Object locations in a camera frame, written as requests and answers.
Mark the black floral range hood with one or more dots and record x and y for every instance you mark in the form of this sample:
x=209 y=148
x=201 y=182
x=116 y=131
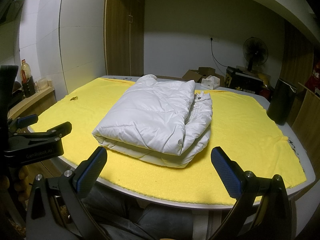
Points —
x=15 y=2

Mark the open cardboard box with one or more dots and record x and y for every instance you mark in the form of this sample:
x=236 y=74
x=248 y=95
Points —
x=191 y=76
x=207 y=71

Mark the wooden side counter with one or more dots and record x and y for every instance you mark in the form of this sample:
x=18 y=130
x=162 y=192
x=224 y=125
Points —
x=37 y=102

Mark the white tissue box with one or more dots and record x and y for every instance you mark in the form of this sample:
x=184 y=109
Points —
x=210 y=82

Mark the yellow blanket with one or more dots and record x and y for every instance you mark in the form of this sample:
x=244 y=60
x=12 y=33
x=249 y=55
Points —
x=250 y=142

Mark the brown wooden cabinet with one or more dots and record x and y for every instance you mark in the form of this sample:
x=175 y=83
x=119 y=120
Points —
x=298 y=55

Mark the clear plastic container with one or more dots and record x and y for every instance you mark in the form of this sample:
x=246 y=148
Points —
x=42 y=83

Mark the red bags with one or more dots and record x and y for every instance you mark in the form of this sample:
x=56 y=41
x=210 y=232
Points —
x=316 y=77

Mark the wooden wardrobe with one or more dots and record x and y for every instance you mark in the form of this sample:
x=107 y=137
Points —
x=122 y=30

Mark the yellow round object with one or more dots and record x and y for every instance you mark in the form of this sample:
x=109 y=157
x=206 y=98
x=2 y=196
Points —
x=265 y=77

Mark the black cylindrical bin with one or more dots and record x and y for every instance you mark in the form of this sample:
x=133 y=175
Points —
x=281 y=102

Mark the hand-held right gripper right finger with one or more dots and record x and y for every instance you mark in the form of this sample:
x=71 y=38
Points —
x=226 y=173

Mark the black standing fan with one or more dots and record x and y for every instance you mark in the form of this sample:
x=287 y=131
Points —
x=255 y=51

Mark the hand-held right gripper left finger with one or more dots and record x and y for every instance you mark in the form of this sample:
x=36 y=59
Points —
x=91 y=172

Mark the wooden board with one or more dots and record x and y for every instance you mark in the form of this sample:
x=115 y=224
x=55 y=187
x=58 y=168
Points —
x=307 y=120

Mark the person's legs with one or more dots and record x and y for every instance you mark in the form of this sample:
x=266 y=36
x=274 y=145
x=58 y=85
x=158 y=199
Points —
x=150 y=220

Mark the black and yellow box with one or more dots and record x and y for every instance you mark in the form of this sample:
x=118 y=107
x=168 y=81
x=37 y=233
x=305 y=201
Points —
x=243 y=82

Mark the white puffer jacket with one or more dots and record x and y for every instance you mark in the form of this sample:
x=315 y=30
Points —
x=155 y=120

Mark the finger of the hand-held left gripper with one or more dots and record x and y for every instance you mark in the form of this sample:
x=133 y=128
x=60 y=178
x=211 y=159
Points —
x=50 y=129
x=26 y=120

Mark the person's left hand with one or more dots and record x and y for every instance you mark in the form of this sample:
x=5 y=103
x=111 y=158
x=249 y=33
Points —
x=21 y=182

